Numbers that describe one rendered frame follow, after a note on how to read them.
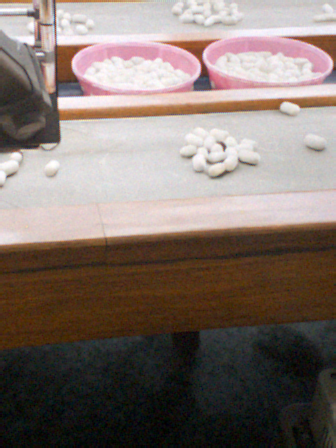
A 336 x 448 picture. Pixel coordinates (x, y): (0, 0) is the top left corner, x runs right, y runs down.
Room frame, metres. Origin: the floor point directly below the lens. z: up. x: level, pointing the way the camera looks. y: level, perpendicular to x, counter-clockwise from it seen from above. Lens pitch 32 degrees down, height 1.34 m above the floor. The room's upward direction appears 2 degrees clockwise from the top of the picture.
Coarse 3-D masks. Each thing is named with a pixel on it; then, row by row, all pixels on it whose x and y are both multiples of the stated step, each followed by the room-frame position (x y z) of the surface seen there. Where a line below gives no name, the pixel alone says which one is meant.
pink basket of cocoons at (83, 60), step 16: (96, 48) 1.53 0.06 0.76; (112, 48) 1.55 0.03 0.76; (128, 48) 1.56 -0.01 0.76; (144, 48) 1.56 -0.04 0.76; (160, 48) 1.55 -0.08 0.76; (176, 48) 1.53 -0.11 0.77; (80, 64) 1.47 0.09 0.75; (192, 64) 1.47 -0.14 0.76; (80, 80) 1.38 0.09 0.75; (192, 80) 1.36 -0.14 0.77
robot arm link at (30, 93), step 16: (0, 32) 0.63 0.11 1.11; (0, 48) 0.61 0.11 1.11; (16, 48) 0.67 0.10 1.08; (0, 64) 0.61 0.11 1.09; (16, 64) 0.65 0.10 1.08; (32, 64) 0.72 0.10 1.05; (0, 80) 0.64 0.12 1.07; (16, 80) 0.65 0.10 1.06; (32, 80) 0.69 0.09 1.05; (0, 96) 0.67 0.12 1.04; (16, 96) 0.68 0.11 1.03; (32, 96) 0.69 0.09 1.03; (48, 96) 0.73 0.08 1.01; (0, 112) 0.70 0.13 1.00; (16, 112) 0.70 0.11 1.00; (48, 112) 0.74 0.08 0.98
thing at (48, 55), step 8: (40, 0) 1.28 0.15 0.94; (48, 0) 1.27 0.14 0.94; (40, 8) 1.28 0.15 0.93; (48, 8) 1.27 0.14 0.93; (48, 16) 1.27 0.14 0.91; (40, 24) 1.27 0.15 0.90; (48, 24) 1.27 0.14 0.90; (48, 32) 1.27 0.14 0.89; (48, 40) 1.27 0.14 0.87; (56, 40) 1.28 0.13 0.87; (48, 48) 1.27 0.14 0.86; (56, 48) 1.28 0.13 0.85; (40, 56) 1.27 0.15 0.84; (48, 56) 1.27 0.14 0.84; (56, 56) 1.28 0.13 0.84; (48, 64) 1.27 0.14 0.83; (56, 64) 1.28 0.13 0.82; (48, 72) 1.27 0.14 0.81; (56, 72) 1.28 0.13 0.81; (48, 80) 1.27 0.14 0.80; (56, 80) 1.28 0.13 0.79; (48, 88) 1.27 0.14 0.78; (56, 88) 1.28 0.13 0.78
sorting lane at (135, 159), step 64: (64, 128) 1.19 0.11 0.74; (128, 128) 1.20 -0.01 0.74; (192, 128) 1.21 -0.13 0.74; (256, 128) 1.21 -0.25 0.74; (320, 128) 1.22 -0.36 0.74; (0, 192) 0.96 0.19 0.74; (64, 192) 0.97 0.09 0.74; (128, 192) 0.97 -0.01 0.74; (192, 192) 0.98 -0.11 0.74; (256, 192) 0.99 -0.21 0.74
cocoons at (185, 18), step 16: (192, 0) 1.90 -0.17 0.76; (208, 0) 1.92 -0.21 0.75; (64, 16) 1.76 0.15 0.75; (80, 16) 1.75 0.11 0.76; (192, 16) 1.78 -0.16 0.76; (208, 16) 1.81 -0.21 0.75; (224, 16) 1.80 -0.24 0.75; (240, 16) 1.80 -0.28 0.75; (320, 16) 1.81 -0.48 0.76; (32, 32) 1.66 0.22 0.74; (64, 32) 1.65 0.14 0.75; (80, 32) 1.67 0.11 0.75
